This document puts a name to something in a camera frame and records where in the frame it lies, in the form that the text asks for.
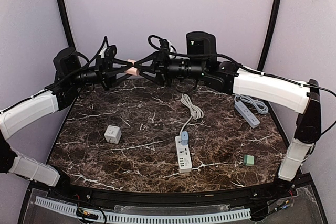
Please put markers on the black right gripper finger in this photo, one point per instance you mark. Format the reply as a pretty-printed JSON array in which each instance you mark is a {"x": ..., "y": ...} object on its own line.
[
  {"x": 149, "y": 76},
  {"x": 150, "y": 58}
]

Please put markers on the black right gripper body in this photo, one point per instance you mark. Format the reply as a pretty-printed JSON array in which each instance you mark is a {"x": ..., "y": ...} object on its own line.
[{"x": 163, "y": 70}]

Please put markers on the white power strip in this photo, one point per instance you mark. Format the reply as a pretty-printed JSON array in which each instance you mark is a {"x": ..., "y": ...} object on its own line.
[{"x": 183, "y": 156}]

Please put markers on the grey blue power strip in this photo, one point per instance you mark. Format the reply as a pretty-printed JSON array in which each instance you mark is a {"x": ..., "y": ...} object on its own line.
[{"x": 246, "y": 113}]

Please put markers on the left black frame post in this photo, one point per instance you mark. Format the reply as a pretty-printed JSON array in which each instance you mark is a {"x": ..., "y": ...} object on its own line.
[{"x": 65, "y": 23}]

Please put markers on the right black frame post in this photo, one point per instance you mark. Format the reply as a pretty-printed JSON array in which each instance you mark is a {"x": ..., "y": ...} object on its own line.
[{"x": 269, "y": 34}]

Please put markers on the pink plug charger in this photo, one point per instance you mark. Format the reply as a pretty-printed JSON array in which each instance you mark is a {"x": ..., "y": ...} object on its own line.
[{"x": 132, "y": 71}]

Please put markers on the small circuit board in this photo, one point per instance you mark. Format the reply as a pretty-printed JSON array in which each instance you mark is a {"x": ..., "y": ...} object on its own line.
[{"x": 85, "y": 214}]

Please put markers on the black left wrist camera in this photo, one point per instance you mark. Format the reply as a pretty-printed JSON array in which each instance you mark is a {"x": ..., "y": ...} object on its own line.
[{"x": 66, "y": 61}]

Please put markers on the green plug charger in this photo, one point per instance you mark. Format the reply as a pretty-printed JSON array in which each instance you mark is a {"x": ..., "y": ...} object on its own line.
[{"x": 249, "y": 160}]

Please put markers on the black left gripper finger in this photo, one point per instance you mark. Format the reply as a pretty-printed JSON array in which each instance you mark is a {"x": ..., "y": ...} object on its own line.
[
  {"x": 117, "y": 77},
  {"x": 125, "y": 64}
]

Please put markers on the black front rail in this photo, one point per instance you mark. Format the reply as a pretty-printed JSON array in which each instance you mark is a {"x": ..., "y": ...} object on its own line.
[{"x": 244, "y": 196}]

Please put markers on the blue plug charger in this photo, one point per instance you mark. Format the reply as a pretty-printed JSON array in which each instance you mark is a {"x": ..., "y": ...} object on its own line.
[{"x": 184, "y": 138}]

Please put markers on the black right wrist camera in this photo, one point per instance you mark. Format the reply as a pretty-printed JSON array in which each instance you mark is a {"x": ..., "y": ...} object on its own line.
[{"x": 200, "y": 42}]

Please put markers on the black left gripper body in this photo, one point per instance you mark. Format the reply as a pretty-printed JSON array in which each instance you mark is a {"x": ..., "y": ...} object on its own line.
[{"x": 100, "y": 69}]

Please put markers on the white cube socket adapter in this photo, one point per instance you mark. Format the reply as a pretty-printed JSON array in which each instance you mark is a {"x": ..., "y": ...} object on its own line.
[{"x": 113, "y": 134}]

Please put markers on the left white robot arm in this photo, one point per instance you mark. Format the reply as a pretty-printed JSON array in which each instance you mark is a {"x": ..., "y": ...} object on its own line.
[{"x": 73, "y": 72}]

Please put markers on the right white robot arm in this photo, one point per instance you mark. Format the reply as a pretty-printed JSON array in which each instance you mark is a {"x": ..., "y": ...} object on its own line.
[{"x": 225, "y": 75}]

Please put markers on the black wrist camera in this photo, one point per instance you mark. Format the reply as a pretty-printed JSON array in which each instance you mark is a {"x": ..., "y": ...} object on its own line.
[
  {"x": 200, "y": 42},
  {"x": 66, "y": 61}
]

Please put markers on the black frame post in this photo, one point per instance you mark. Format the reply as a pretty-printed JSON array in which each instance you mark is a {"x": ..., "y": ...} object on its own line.
[
  {"x": 65, "y": 23},
  {"x": 269, "y": 34}
]

